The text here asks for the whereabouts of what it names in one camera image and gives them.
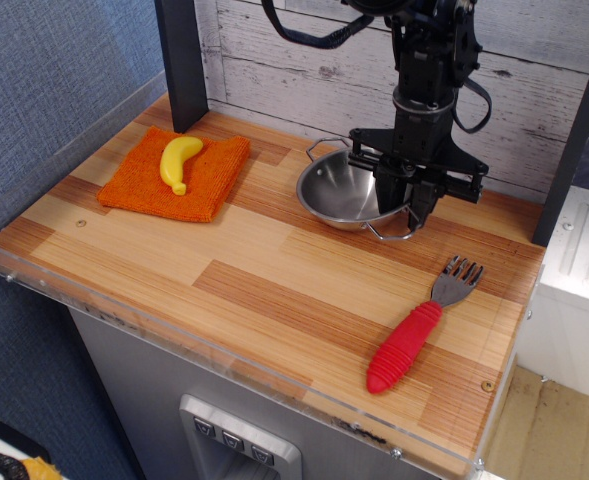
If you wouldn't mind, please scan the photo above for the clear acrylic table guard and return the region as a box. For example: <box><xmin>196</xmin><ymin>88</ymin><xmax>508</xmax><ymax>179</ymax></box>
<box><xmin>0</xmin><ymin>72</ymin><xmax>542</xmax><ymax>478</ymax></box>

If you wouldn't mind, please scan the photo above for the yellow toy banana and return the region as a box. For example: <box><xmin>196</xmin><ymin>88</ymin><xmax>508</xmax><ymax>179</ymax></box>
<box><xmin>159</xmin><ymin>136</ymin><xmax>204</xmax><ymax>196</ymax></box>

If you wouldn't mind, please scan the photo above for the white ridged side unit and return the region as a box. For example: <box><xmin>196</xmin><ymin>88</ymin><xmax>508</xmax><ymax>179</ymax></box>
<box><xmin>515</xmin><ymin>187</ymin><xmax>589</xmax><ymax>396</ymax></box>

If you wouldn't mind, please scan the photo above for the orange knitted cloth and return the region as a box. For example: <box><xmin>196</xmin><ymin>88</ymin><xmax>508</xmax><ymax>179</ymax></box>
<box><xmin>96</xmin><ymin>127</ymin><xmax>250</xmax><ymax>223</ymax></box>

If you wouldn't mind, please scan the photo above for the red handled metal spatula fork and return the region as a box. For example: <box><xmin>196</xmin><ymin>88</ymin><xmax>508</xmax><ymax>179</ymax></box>
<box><xmin>366</xmin><ymin>256</ymin><xmax>484</xmax><ymax>394</ymax></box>

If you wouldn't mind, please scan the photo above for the dark vertical post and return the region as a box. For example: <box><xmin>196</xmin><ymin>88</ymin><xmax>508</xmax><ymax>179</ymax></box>
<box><xmin>531</xmin><ymin>79</ymin><xmax>589</xmax><ymax>247</ymax></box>
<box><xmin>154</xmin><ymin>0</ymin><xmax>209</xmax><ymax>133</ymax></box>

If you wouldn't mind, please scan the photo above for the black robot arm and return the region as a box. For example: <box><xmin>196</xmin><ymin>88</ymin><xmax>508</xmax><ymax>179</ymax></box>
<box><xmin>349</xmin><ymin>1</ymin><xmax>490</xmax><ymax>232</ymax></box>

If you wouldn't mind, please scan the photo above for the silver dispenser button panel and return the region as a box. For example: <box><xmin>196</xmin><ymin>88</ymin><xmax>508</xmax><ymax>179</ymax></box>
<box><xmin>179</xmin><ymin>394</ymin><xmax>303</xmax><ymax>479</ymax></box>

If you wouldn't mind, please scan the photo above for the silver toy fridge cabinet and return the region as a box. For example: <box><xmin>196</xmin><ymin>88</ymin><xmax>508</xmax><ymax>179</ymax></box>
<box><xmin>71</xmin><ymin>310</ymin><xmax>431</xmax><ymax>479</ymax></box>

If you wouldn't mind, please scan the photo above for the dark left vertical post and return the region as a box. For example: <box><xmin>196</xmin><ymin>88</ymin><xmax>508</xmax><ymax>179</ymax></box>
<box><xmin>154</xmin><ymin>0</ymin><xmax>209</xmax><ymax>133</ymax></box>

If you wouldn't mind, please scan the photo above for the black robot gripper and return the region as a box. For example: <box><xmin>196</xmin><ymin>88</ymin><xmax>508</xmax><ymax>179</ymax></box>
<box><xmin>348</xmin><ymin>100</ymin><xmax>488</xmax><ymax>231</ymax></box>

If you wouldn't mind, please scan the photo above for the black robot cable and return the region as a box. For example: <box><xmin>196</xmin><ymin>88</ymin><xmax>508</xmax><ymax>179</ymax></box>
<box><xmin>259</xmin><ymin>0</ymin><xmax>494</xmax><ymax>135</ymax></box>

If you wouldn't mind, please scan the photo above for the silver metal bowl with handles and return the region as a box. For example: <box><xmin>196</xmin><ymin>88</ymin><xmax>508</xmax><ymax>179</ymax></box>
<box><xmin>296</xmin><ymin>137</ymin><xmax>415</xmax><ymax>241</ymax></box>

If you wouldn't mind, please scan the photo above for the dark right vertical post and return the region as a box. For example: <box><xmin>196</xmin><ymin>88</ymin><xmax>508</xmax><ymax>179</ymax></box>
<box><xmin>531</xmin><ymin>79</ymin><xmax>589</xmax><ymax>247</ymax></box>

